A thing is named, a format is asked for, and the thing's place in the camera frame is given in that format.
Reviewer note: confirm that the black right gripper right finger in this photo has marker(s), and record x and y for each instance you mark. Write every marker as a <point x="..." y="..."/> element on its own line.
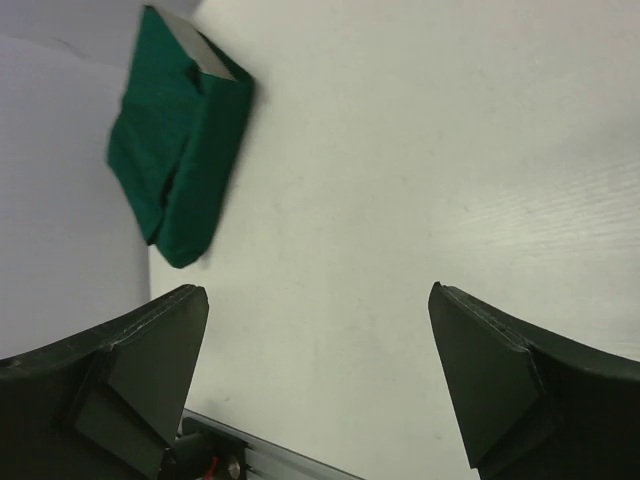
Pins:
<point x="532" y="404"/>

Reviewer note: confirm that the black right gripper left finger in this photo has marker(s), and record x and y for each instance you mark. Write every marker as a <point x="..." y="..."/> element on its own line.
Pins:
<point x="104" y="403"/>

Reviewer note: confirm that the green surgical drape cloth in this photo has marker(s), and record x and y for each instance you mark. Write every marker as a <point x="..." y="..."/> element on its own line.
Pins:
<point x="175" y="141"/>

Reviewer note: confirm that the metal mesh instrument tray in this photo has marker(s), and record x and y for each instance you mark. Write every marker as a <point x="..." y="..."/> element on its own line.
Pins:
<point x="195" y="46"/>

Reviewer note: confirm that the aluminium frame rail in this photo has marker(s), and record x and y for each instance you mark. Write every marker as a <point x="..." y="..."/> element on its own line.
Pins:
<point x="254" y="458"/>

